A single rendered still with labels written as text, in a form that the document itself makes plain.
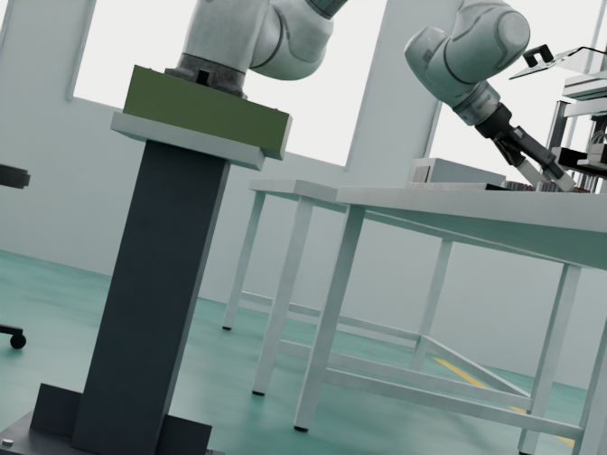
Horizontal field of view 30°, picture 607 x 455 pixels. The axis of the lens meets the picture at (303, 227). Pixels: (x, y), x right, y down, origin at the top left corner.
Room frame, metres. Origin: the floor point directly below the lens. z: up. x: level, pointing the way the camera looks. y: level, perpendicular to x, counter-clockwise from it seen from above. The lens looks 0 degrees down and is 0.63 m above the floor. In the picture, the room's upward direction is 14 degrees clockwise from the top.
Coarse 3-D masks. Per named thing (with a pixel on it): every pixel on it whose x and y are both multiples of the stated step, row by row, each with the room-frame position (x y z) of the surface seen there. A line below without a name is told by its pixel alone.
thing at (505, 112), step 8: (496, 112) 2.23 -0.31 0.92; (504, 112) 2.24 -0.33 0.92; (488, 120) 2.24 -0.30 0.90; (496, 120) 2.23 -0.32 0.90; (504, 120) 2.24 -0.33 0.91; (480, 128) 2.25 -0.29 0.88; (488, 128) 2.24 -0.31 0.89; (496, 128) 2.24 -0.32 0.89; (504, 128) 2.24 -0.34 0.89; (512, 128) 2.24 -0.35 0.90; (488, 136) 2.25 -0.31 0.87; (496, 136) 2.30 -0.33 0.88; (504, 136) 2.26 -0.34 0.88
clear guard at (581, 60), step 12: (576, 48) 2.14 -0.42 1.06; (588, 48) 2.12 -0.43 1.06; (540, 60) 2.31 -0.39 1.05; (552, 60) 2.17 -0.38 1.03; (564, 60) 2.28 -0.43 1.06; (576, 60) 2.25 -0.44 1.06; (588, 60) 2.22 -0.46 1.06; (600, 60) 2.19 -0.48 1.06; (528, 72) 2.22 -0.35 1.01; (588, 72) 2.34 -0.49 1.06; (600, 72) 2.31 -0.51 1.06
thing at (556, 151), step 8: (552, 152) 2.58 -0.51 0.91; (560, 152) 2.52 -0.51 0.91; (568, 152) 2.53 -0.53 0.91; (576, 152) 2.53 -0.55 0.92; (560, 160) 2.52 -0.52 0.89; (568, 160) 2.52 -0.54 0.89; (576, 160) 2.53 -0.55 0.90; (568, 168) 2.53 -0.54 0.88; (576, 168) 2.53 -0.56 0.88; (584, 168) 2.53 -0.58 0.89; (592, 176) 2.56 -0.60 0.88; (600, 176) 2.56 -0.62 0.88; (592, 184) 2.56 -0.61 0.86; (592, 192) 2.54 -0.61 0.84
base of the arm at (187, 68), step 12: (180, 60) 2.52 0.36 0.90; (192, 60) 2.49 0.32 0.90; (204, 60) 2.48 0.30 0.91; (168, 72) 2.46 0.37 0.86; (180, 72) 2.47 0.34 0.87; (192, 72) 2.48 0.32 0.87; (204, 72) 2.47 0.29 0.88; (216, 72) 2.47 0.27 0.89; (228, 72) 2.49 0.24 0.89; (240, 72) 2.52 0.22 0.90; (204, 84) 2.46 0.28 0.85; (216, 84) 2.47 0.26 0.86; (228, 84) 2.48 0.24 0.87; (240, 84) 2.53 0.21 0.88; (240, 96) 2.47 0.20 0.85
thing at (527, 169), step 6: (522, 162) 2.36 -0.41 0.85; (528, 162) 2.36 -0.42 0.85; (522, 168) 2.36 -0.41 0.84; (528, 168) 2.36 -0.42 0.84; (534, 168) 2.36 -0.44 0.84; (522, 174) 2.36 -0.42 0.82; (528, 174) 2.36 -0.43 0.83; (534, 174) 2.36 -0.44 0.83; (540, 174) 2.36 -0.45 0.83; (528, 180) 2.36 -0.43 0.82; (534, 180) 2.36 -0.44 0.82; (540, 180) 2.36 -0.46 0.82; (546, 180) 2.37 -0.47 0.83; (534, 186) 2.36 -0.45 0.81
